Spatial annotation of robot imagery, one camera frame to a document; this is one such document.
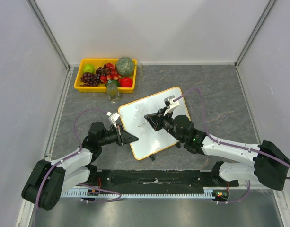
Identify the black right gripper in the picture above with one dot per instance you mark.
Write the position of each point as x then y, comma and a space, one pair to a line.
161, 119

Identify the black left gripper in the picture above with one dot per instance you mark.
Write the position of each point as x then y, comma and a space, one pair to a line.
123, 137

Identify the yellow framed whiteboard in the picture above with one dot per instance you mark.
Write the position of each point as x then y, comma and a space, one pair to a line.
132, 115

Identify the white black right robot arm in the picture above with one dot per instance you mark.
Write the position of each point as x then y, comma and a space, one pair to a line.
264, 162

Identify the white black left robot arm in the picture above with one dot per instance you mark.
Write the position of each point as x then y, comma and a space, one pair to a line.
50, 179

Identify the red tomato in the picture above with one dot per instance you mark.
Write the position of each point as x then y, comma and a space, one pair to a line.
126, 82

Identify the green avocado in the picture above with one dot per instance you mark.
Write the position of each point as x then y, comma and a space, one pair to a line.
111, 83

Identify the green netted melon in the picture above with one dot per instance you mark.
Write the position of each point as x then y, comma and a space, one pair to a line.
125, 66

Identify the red cherry bunch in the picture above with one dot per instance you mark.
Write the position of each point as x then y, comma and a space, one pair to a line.
108, 72

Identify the dark purple grape bunch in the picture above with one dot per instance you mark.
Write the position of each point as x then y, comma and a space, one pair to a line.
90, 79

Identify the green apple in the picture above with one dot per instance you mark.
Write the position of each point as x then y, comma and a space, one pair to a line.
88, 68

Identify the yellow plastic fruit tray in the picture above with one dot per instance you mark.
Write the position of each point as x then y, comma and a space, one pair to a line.
99, 62

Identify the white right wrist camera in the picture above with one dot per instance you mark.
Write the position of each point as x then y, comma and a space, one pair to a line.
171, 103

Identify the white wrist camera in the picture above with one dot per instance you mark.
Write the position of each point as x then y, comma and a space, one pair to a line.
113, 117
171, 103

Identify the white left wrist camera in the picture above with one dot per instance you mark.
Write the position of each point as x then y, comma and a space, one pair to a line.
113, 117

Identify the light blue cable duct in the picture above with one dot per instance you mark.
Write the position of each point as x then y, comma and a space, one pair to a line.
83, 192

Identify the aluminium frame post left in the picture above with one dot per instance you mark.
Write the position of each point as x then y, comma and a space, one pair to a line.
48, 32

